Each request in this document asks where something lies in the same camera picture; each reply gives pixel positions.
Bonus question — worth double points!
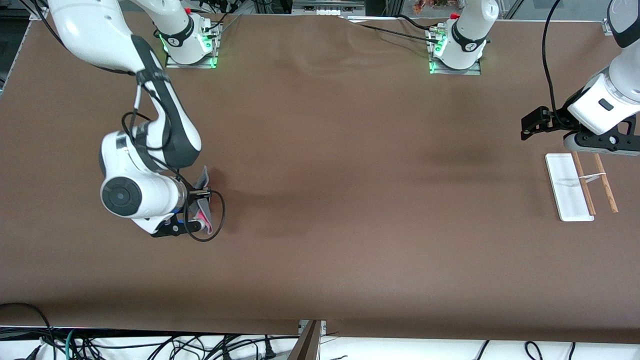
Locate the grey and pink towel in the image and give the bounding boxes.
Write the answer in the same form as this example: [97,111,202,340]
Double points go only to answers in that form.
[192,165,214,236]

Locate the white rack with wooden bars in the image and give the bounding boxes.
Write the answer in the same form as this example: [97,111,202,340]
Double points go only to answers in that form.
[545,151,620,222]

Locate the brown table cover sheet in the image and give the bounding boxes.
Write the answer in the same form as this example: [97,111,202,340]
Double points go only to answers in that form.
[0,9,640,346]

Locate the orange objects pile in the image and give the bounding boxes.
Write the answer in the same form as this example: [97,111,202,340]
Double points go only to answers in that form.
[413,0,463,14]

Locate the white power strip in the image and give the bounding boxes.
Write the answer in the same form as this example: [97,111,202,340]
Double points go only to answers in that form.
[291,0,367,17]

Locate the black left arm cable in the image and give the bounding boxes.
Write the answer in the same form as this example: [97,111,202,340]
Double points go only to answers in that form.
[540,0,566,121]

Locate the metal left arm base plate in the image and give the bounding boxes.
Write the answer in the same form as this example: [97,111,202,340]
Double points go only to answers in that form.
[425,25,483,77]

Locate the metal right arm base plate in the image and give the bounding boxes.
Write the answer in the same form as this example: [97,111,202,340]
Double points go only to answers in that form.
[165,22,223,70]

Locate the black cable across table cover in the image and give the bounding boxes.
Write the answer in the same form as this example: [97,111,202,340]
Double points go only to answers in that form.
[347,14,443,47]

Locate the thick black floor cable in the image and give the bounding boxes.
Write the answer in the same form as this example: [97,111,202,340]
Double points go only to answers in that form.
[0,302,57,360]

